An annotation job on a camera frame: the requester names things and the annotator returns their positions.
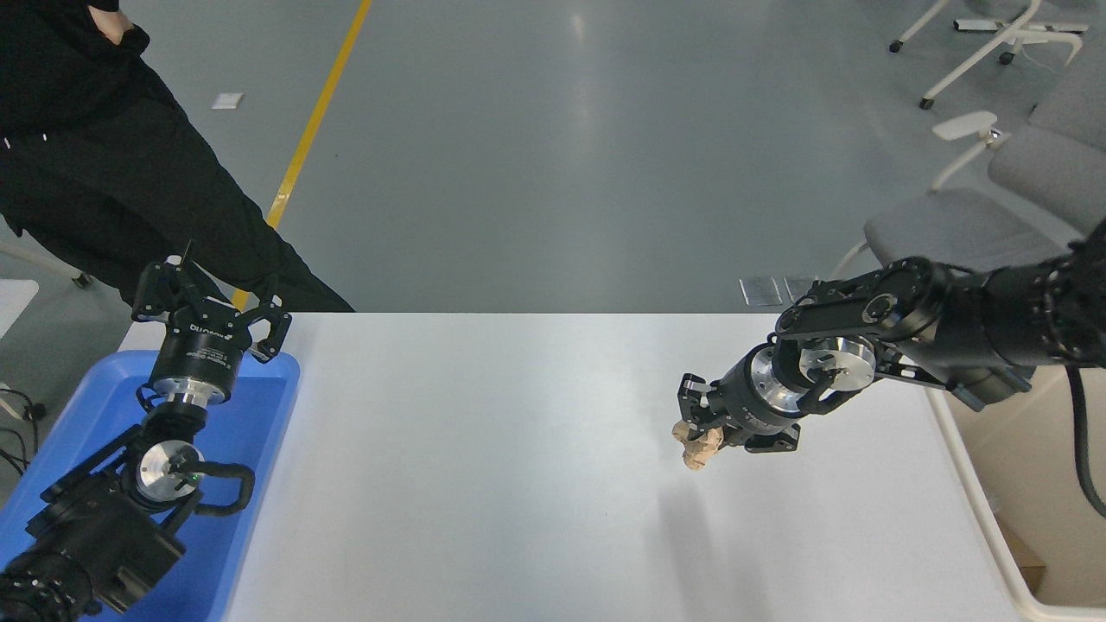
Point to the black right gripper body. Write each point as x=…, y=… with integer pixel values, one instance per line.
x=743, y=406

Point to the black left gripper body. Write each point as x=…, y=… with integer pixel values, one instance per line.
x=203, y=354

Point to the tan paper ball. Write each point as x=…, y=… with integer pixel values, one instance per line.
x=698, y=449

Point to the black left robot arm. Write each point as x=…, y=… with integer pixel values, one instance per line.
x=95, y=536

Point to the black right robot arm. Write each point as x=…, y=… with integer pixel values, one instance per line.
x=976, y=324

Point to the person's hand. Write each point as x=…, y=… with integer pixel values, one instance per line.
x=115, y=24

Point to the blue plastic tray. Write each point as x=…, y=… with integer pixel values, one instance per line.
x=251, y=432

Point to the metal floor plate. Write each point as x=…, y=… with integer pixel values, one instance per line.
x=799, y=287
x=761, y=292

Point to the person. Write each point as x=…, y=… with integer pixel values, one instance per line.
x=86, y=173

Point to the small white table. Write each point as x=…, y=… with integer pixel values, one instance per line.
x=13, y=302

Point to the white paper scrap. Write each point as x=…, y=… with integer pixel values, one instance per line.
x=227, y=101

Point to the large pale bin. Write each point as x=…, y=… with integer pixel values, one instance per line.
x=1037, y=484

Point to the grey office chair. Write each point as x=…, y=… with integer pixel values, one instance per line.
x=1076, y=95
x=950, y=229

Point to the brown cardboard piece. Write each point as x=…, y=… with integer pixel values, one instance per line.
x=1028, y=566

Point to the grey chair with white armrest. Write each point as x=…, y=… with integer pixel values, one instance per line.
x=1054, y=173

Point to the white chair base with casters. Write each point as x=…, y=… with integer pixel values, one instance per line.
x=994, y=39

